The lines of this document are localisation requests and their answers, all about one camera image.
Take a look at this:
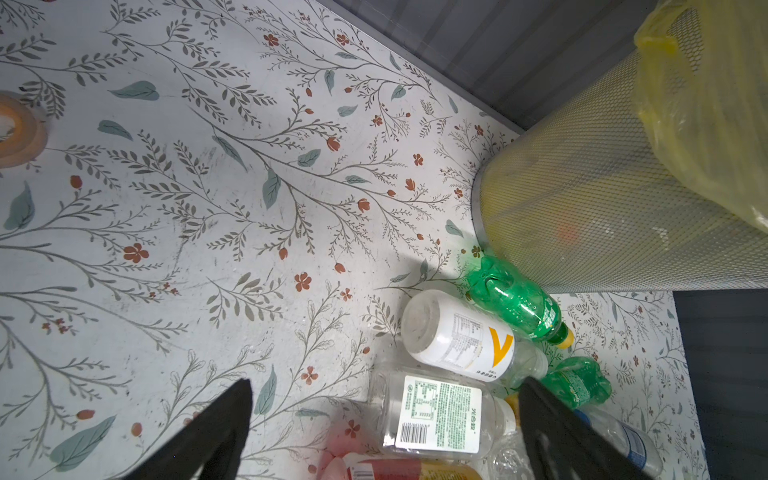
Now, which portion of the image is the clear bottle green white label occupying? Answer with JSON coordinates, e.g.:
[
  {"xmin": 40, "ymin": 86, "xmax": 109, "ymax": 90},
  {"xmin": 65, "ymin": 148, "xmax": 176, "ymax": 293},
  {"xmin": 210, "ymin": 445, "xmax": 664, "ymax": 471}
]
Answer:
[{"xmin": 368, "ymin": 365, "xmax": 517, "ymax": 461}]

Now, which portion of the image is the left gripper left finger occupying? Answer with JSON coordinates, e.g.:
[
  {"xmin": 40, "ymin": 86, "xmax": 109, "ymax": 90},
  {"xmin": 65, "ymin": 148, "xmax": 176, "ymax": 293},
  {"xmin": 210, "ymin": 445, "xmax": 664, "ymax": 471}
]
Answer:
[{"xmin": 127, "ymin": 379, "xmax": 253, "ymax": 479}]

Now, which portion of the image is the red yellow label bottle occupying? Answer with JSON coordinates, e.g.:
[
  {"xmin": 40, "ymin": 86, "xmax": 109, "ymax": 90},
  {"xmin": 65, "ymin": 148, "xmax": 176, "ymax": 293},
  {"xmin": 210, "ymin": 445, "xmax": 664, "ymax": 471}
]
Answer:
[{"xmin": 320, "ymin": 453, "xmax": 482, "ymax": 480}]

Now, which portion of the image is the green bottle near bin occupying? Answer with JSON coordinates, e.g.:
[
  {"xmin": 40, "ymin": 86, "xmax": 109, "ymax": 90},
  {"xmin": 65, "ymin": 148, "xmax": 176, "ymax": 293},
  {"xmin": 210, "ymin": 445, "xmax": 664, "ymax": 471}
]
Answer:
[{"xmin": 466, "ymin": 256, "xmax": 574, "ymax": 349}]

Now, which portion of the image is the brown tape roll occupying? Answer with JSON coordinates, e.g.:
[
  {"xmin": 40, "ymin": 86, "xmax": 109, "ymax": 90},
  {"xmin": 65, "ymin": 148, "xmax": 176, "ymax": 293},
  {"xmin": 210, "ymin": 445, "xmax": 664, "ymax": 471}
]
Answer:
[{"xmin": 1, "ymin": 94, "xmax": 48, "ymax": 169}]

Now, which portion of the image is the mesh bin with yellow bag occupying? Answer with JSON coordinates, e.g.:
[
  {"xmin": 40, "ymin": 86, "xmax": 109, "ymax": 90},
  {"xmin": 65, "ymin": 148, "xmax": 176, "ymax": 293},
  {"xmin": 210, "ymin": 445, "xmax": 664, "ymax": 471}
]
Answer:
[{"xmin": 472, "ymin": 1, "xmax": 767, "ymax": 293}]

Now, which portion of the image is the clear bottle blue label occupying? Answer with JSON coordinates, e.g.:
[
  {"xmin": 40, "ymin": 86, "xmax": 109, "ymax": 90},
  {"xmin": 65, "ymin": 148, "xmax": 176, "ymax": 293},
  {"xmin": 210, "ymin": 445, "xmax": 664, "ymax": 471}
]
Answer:
[{"xmin": 574, "ymin": 405, "xmax": 663, "ymax": 478}]

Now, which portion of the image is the white bottle yellow V label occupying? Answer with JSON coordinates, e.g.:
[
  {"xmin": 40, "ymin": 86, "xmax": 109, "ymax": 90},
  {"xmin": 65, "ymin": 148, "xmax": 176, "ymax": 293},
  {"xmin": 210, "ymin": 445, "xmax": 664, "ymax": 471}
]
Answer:
[{"xmin": 401, "ymin": 290, "xmax": 549, "ymax": 389}]

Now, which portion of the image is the clear crushed bottle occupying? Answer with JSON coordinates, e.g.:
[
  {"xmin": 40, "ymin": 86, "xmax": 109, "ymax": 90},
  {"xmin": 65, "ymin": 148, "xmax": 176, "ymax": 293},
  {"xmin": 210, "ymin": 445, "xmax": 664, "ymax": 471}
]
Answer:
[{"xmin": 486, "ymin": 432, "xmax": 534, "ymax": 480}]

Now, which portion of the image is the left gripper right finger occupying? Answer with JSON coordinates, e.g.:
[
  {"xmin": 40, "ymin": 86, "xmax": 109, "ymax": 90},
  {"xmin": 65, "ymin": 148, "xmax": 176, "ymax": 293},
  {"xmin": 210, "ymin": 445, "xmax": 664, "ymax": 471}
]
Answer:
[{"xmin": 518, "ymin": 377, "xmax": 648, "ymax": 479}]

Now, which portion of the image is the green bottle yellow cap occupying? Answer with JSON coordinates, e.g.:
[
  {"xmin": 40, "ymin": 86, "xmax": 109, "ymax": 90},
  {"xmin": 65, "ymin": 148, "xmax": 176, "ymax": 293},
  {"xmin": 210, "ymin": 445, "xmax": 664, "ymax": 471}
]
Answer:
[{"xmin": 540, "ymin": 357, "xmax": 613, "ymax": 410}]

